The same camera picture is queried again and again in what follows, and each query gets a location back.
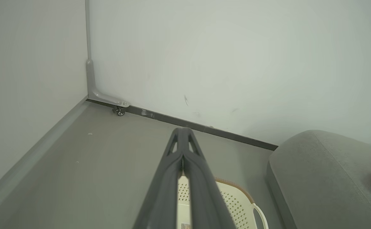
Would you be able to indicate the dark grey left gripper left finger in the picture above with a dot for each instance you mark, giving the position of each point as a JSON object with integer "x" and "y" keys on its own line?
{"x": 163, "y": 190}

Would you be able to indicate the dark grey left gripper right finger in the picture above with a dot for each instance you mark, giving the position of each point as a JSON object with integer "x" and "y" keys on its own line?
{"x": 204, "y": 197}

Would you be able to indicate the grey fabric sofa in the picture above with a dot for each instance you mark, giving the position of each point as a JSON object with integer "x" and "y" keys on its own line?
{"x": 325, "y": 178}

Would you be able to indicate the cream perforated laundry basket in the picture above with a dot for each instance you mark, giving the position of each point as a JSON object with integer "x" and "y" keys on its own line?
{"x": 233, "y": 203}

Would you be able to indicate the dark grey baseboard strip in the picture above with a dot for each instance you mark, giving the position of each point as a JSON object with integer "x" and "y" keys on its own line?
{"x": 236, "y": 136}

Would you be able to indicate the small black caster wheel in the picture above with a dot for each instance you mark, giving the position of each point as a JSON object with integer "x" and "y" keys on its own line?
{"x": 120, "y": 112}

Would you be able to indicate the light grey skirting board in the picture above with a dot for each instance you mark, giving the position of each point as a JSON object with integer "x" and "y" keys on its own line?
{"x": 29, "y": 156}

